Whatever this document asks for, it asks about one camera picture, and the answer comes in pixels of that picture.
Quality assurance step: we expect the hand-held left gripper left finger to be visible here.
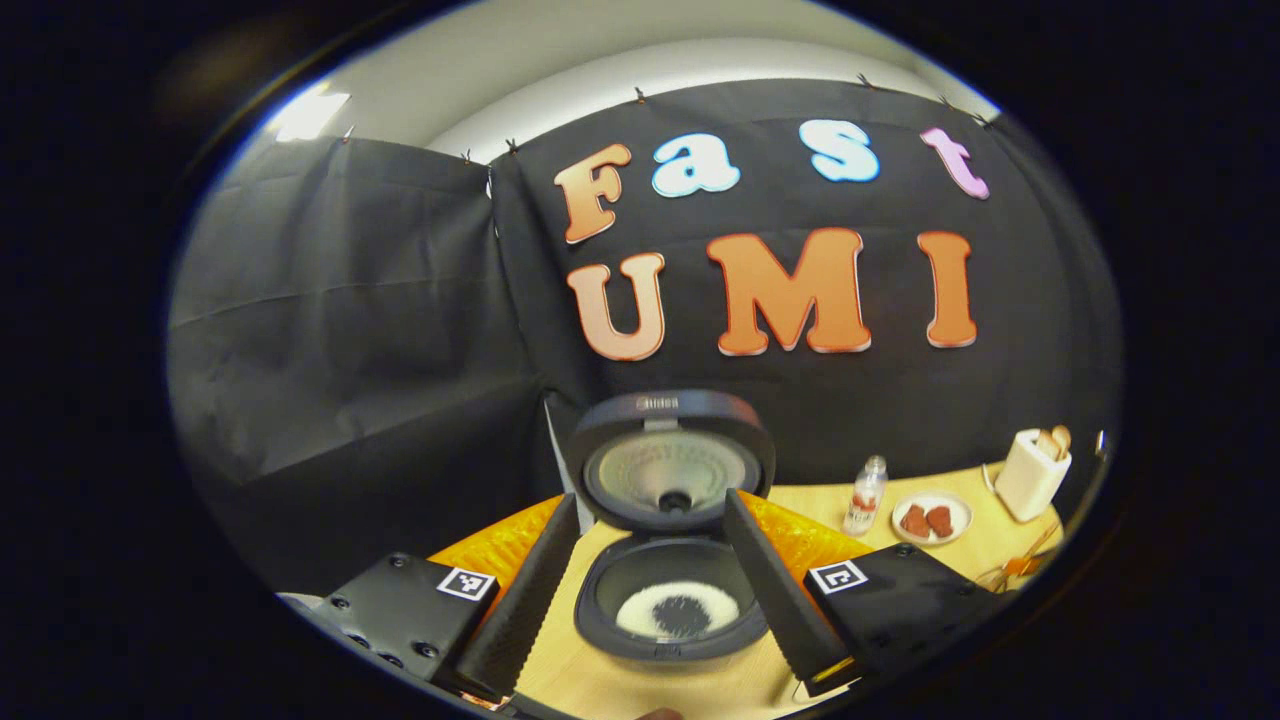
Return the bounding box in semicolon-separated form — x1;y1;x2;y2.
275;491;581;704

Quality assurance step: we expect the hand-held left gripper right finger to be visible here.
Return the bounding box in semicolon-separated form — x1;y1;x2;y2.
722;489;1016;698

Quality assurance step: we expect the white rice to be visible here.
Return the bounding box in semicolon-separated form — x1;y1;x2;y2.
615;583;741;641

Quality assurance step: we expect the black rice cooker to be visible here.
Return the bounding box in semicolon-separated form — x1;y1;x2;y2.
565;390;778;673

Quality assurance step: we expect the wire chopstick holder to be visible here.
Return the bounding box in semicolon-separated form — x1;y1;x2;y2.
975;525;1064;593

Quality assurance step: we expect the clear drink bottle red label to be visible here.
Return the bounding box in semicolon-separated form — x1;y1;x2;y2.
843;455;889;537

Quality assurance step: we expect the white round plate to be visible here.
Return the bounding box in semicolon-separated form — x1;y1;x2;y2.
890;491;974;547

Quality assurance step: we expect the white toaster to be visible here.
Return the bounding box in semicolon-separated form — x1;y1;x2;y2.
993;428;1073;524

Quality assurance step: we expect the black backdrop cloth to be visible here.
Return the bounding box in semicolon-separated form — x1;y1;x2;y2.
165;78;1126;601

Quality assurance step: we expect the ceiling light panel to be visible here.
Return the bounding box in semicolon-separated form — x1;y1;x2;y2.
268;90;353;143

